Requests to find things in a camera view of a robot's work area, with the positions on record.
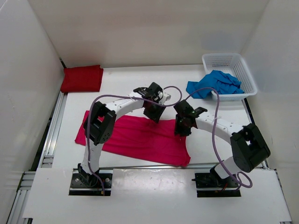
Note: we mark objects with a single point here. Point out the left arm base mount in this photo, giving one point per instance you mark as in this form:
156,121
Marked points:
80,186

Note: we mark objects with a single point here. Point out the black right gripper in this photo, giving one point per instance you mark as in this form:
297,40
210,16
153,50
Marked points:
182,132

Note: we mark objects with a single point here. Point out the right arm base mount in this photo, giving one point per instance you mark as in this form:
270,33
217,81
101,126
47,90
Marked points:
207,187

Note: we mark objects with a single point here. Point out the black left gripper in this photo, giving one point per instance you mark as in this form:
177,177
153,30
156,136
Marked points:
155,116

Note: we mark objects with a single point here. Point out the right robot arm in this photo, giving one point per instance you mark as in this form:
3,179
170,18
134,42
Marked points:
249,148

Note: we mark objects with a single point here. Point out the white front cover board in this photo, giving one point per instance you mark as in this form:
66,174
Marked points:
143,196

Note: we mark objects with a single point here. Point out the pink t-shirt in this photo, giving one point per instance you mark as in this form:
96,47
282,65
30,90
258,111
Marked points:
142,138

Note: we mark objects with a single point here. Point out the blue t-shirt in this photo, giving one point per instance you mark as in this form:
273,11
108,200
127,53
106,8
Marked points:
223,83

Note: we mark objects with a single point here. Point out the white plastic laundry basket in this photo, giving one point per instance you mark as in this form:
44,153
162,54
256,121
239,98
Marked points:
235,65

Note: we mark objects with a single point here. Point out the aluminium left side rail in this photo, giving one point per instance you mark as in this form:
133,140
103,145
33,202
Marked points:
47,147

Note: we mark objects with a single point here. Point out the red t-shirt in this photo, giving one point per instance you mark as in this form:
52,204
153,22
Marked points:
82,79

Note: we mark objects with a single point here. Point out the aluminium front rail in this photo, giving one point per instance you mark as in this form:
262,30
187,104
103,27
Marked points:
151,166

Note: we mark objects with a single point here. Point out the aluminium rail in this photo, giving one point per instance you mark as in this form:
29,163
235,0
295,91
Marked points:
151,166
47,147

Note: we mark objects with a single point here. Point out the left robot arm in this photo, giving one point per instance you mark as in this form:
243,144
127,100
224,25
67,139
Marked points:
101,119

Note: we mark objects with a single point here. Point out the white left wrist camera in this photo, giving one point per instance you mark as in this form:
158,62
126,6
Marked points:
163,97

